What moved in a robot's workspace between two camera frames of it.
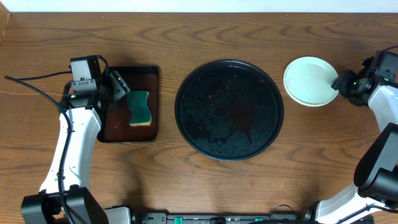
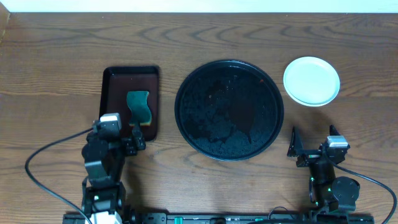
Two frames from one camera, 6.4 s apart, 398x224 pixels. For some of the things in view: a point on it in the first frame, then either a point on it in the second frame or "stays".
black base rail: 177,218 stays
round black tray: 229,110 stays
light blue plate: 310,79 stays
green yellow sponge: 141,113 stays
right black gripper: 339,83 -> 296,150
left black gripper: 117,84 -> 132,144
